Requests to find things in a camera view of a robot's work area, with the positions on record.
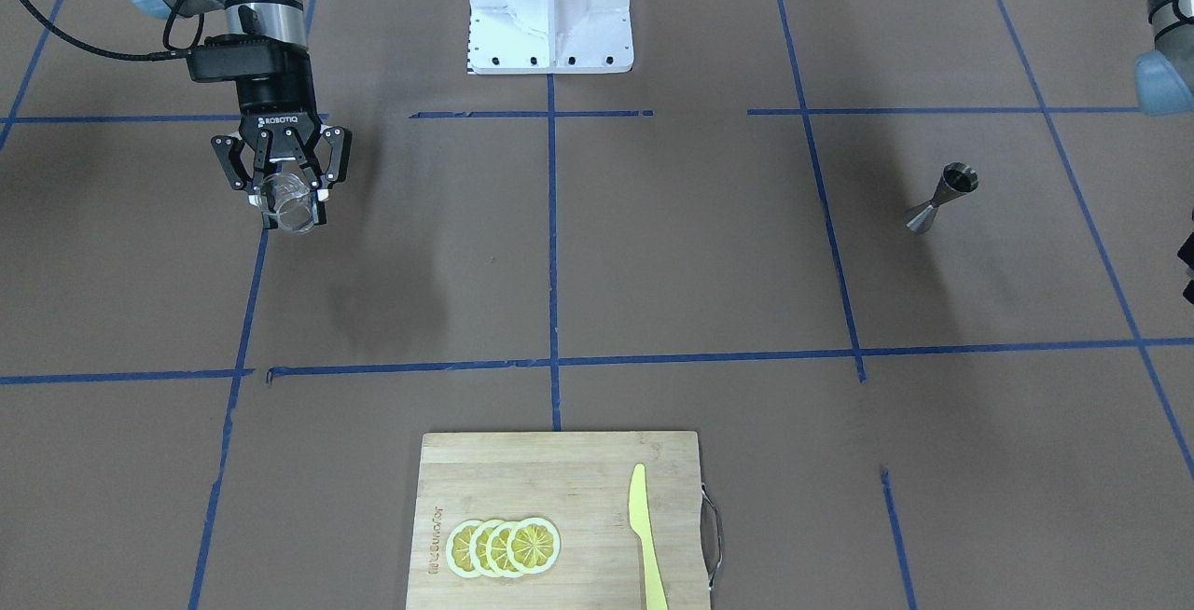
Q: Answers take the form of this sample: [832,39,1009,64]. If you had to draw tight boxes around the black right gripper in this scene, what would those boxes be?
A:
[213,53,353,230]

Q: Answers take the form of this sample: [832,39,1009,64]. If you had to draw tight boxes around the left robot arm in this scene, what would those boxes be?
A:
[1133,0,1193,117]

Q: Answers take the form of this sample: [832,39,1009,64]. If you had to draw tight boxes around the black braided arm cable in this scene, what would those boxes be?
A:
[0,0,208,62]

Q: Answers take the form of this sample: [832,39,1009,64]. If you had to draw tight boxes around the yellow plastic knife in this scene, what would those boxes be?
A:
[627,463,669,609]

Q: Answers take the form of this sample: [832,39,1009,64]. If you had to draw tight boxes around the clear glass cup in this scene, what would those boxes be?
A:
[256,172,316,235]

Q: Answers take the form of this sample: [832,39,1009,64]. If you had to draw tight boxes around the steel measuring jigger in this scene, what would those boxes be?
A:
[903,162,979,233]

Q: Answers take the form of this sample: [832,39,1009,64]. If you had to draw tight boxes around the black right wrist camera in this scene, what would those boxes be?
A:
[185,33,287,84]

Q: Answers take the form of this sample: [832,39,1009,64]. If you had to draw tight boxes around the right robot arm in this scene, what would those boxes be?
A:
[131,0,353,233]

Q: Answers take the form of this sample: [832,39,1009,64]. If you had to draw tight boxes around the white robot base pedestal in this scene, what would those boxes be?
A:
[466,0,635,76]

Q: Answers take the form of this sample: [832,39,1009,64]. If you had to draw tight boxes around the lemon slices stack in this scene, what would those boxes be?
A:
[445,516,564,579]

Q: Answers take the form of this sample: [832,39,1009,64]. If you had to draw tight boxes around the wooden cutting board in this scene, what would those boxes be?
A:
[405,431,712,609]

